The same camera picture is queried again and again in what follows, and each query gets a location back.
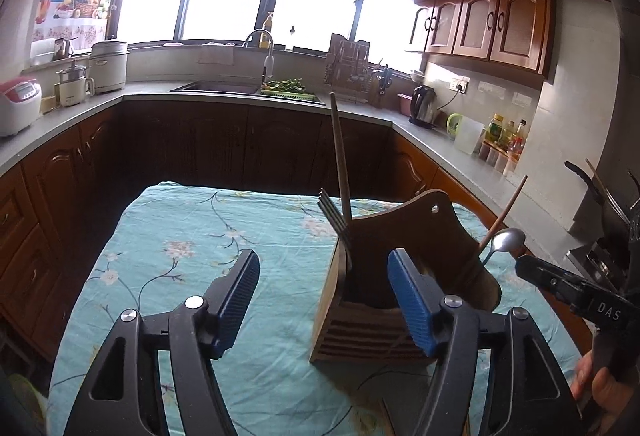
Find grey kitchen countertop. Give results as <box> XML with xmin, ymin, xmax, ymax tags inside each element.
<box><xmin>0</xmin><ymin>83</ymin><xmax>601</xmax><ymax>261</ymax></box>

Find long wooden chopstick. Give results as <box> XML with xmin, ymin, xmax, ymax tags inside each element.
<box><xmin>328</xmin><ymin>92</ymin><xmax>353</xmax><ymax>224</ymax></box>

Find steel electric kettle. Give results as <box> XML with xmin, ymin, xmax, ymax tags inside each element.
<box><xmin>409</xmin><ymin>84</ymin><xmax>439</xmax><ymax>129</ymax></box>

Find wooden base cabinets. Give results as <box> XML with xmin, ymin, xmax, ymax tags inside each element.
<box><xmin>0</xmin><ymin>96</ymin><xmax>596</xmax><ymax>367</ymax></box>

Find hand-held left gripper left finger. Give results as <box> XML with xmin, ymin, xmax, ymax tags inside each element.
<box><xmin>62</xmin><ymin>248</ymin><xmax>261</xmax><ymax>436</ymax></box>

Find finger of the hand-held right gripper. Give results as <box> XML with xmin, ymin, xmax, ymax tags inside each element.
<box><xmin>515</xmin><ymin>255</ymin><xmax>597</xmax><ymax>317</ymax></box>

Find wooden wall cabinets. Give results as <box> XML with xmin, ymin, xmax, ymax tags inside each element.
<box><xmin>406</xmin><ymin>0</ymin><xmax>553</xmax><ymax>76</ymax></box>

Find teal floral tablecloth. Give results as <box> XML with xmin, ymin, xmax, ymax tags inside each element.
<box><xmin>47</xmin><ymin>181</ymin><xmax>581</xmax><ymax>436</ymax></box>

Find white dish cloth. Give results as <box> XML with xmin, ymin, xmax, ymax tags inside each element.
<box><xmin>197</xmin><ymin>43</ymin><xmax>236</xmax><ymax>65</ymax></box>

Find clear pitcher with green handle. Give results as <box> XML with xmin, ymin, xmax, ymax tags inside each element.
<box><xmin>446</xmin><ymin>112</ymin><xmax>486</xmax><ymax>155</ymax></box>

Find black wok with lid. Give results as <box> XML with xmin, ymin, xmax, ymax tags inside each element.
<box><xmin>565</xmin><ymin>160</ymin><xmax>640</xmax><ymax>244</ymax></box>

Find row of spice jars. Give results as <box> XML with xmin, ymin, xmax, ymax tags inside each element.
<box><xmin>477</xmin><ymin>141</ymin><xmax>518</xmax><ymax>177</ymax></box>

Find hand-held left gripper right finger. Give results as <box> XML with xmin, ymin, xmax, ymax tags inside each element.
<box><xmin>387</xmin><ymin>248</ymin><xmax>583</xmax><ymax>436</ymax></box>

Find large white electric cooker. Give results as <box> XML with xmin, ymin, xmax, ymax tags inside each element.
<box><xmin>89</xmin><ymin>39</ymin><xmax>131</xmax><ymax>95</ymax></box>

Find person's right hand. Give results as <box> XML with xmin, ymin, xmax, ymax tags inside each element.
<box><xmin>570</xmin><ymin>350</ymin><xmax>640</xmax><ymax>418</ymax></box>

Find small metal pot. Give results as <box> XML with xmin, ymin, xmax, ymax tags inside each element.
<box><xmin>52</xmin><ymin>37</ymin><xmax>76</xmax><ymax>61</ymax></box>

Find yellow dish soap bottle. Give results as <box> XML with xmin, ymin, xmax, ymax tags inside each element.
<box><xmin>258</xmin><ymin>12</ymin><xmax>275</xmax><ymax>50</ymax></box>

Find yellow cooking oil bottle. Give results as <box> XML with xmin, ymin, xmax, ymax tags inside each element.
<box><xmin>485</xmin><ymin>113</ymin><xmax>505</xmax><ymax>147</ymax></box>

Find metal dish rack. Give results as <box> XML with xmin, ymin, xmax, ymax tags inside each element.
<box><xmin>324</xmin><ymin>40</ymin><xmax>373</xmax><ymax>104</ymax></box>

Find wooden utensil holder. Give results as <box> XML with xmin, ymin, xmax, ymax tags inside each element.
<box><xmin>309</xmin><ymin>190</ymin><xmax>502</xmax><ymax>364</ymax></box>

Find kitchen sink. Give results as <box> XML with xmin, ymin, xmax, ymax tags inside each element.
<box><xmin>170</xmin><ymin>80</ymin><xmax>261</xmax><ymax>95</ymax></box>

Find metal spoon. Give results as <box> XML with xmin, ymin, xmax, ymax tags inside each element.
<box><xmin>480</xmin><ymin>228</ymin><xmax>527</xmax><ymax>267</ymax></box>

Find chrome kitchen faucet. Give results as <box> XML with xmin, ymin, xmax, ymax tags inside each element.
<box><xmin>243</xmin><ymin>29</ymin><xmax>277</xmax><ymax>86</ymax></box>

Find white blender jug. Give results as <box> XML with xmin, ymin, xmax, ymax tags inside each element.
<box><xmin>55</xmin><ymin>58</ymin><xmax>96</xmax><ymax>108</ymax></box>

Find steel gas stove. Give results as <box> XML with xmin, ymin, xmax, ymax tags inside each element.
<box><xmin>565</xmin><ymin>236</ymin><xmax>640</xmax><ymax>289</ymax></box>

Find green basket of vegetables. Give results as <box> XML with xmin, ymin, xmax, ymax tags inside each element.
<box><xmin>260</xmin><ymin>78</ymin><xmax>316</xmax><ymax>99</ymax></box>

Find metal fork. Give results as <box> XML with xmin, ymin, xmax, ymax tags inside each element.
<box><xmin>317</xmin><ymin>188</ymin><xmax>353</xmax><ymax>237</ymax></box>

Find red and white rice cooker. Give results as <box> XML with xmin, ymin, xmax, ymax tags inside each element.
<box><xmin>0</xmin><ymin>76</ymin><xmax>43</xmax><ymax>138</ymax></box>

